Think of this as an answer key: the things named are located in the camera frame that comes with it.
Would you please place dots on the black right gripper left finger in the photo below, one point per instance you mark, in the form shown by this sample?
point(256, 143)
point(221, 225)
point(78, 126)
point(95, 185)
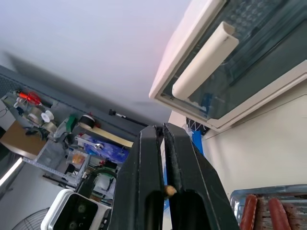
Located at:
point(136, 182)

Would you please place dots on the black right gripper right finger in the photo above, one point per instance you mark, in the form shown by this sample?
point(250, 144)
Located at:
point(196, 187)

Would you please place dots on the red sausage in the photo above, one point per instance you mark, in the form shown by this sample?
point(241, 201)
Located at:
point(278, 213)
point(248, 212)

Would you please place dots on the metal baking tray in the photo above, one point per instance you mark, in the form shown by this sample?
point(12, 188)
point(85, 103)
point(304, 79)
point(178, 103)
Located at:
point(275, 189)

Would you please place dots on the blue plastic bag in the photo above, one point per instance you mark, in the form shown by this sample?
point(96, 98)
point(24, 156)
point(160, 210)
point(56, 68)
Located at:
point(108, 149)

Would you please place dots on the blue plastic crate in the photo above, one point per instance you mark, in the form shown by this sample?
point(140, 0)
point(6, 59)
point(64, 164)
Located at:
point(197, 141)

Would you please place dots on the light wooden plank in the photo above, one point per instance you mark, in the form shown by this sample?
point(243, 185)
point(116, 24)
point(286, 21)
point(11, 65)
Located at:
point(112, 136)

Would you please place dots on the silver adjustable wrench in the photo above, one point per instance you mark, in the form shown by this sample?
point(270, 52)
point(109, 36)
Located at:
point(94, 145)

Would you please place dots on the black rod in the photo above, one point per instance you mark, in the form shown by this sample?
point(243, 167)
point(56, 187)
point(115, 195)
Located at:
point(124, 117)

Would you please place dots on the black tape roll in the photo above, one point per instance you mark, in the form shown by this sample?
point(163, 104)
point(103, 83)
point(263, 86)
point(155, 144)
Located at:
point(87, 121)

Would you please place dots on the grey metal storage shelf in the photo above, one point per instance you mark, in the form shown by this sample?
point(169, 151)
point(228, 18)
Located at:
point(45, 155)

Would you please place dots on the white spool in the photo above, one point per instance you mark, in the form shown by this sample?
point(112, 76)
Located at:
point(46, 116)

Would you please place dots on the brown cardboard box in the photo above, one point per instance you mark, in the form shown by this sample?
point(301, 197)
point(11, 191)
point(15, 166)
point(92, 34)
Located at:
point(21, 139)

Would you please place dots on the white oven door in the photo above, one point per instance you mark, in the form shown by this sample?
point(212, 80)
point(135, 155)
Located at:
point(182, 36)

